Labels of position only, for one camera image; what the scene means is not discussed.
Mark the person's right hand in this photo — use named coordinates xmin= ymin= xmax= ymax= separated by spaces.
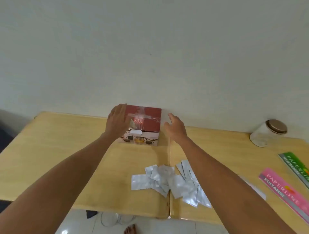
xmin=164 ymin=112 xmax=189 ymax=143

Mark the person's left hand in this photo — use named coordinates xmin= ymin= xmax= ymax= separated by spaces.
xmin=104 ymin=103 xmax=132 ymax=142

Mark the red cardboard box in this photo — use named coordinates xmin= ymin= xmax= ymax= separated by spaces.
xmin=120 ymin=105 xmax=162 ymax=147

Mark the pile of silver foil packets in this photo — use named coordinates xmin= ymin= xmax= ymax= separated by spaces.
xmin=131 ymin=160 xmax=212 ymax=209

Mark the white cylindrical jar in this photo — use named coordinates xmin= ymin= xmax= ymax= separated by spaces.
xmin=249 ymin=120 xmax=286 ymax=148

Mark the gold round jar lid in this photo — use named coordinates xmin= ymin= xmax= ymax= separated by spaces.
xmin=265 ymin=119 xmax=288 ymax=135

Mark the person's left forearm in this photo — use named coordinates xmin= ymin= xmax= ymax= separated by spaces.
xmin=0 ymin=132 xmax=121 ymax=234

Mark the grey stamp pad box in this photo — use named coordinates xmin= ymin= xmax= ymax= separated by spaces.
xmin=238 ymin=175 xmax=267 ymax=201

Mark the person's left leg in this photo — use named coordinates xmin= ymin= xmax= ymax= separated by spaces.
xmin=124 ymin=223 xmax=138 ymax=234

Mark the light wooden table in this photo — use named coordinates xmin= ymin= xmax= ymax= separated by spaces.
xmin=169 ymin=126 xmax=309 ymax=234
xmin=0 ymin=111 xmax=171 ymax=219

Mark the dark furniture piece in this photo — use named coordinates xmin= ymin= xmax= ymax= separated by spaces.
xmin=0 ymin=120 xmax=15 ymax=154

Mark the green receipt book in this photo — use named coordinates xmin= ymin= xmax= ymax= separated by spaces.
xmin=278 ymin=152 xmax=309 ymax=190

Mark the pink receipt book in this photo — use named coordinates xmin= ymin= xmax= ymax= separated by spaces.
xmin=258 ymin=168 xmax=309 ymax=225

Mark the black table leg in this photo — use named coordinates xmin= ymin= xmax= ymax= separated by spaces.
xmin=0 ymin=199 xmax=13 ymax=214

